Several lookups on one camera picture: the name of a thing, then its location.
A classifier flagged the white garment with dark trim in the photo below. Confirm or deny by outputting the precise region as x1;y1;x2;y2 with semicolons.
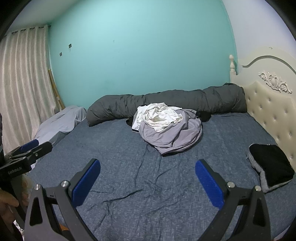
132;108;151;133

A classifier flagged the folded black grey garment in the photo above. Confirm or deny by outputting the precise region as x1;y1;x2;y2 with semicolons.
247;144;295;193

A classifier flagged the grey jacket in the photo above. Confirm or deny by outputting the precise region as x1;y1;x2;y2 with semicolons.
139;109;203;156

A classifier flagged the bed with blue sheet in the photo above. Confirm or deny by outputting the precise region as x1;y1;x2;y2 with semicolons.
28;111;296;241

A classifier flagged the wooden pole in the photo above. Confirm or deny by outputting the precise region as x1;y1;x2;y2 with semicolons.
48;68;65;109

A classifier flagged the cream crumpled garment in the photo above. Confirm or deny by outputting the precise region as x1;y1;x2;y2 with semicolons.
145;110;185;133

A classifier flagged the light grey bed cover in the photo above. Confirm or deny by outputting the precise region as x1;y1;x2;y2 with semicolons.
35;105;87;149

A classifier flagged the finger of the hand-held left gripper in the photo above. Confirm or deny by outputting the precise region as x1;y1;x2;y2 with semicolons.
26;142;53;161
20;139;40;152

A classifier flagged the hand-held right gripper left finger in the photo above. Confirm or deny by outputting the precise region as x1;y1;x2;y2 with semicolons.
24;158;101;241

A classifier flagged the cream tufted headboard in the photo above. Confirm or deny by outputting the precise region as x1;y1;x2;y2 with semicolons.
229;46;296;167

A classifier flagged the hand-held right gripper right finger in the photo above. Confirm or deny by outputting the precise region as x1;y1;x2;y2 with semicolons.
195;159;272;241

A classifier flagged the person's left hand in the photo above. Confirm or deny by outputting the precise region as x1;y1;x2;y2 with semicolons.
0;188;20;223

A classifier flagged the cream curtain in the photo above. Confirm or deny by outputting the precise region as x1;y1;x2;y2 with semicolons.
0;25;58;153

